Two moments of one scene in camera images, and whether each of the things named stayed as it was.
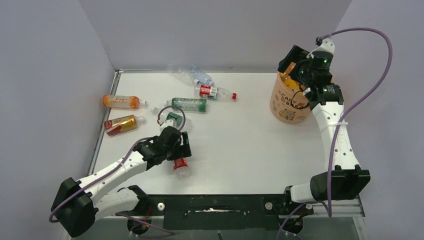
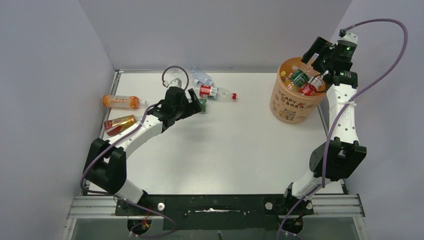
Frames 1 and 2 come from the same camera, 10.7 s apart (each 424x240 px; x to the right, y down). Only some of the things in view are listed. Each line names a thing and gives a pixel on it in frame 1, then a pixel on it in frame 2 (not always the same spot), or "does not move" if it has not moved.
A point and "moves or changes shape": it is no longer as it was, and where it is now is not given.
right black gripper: [295, 55] -> [319, 44]
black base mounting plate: [220, 211] does not move
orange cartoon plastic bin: [287, 106] does not move
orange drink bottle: [120, 101] does not move
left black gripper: [182, 151] -> [193, 107]
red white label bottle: [181, 169] moves or changes shape
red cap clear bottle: [216, 93] does not move
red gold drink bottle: [118, 125] does not move
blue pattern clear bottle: [203, 77] does not move
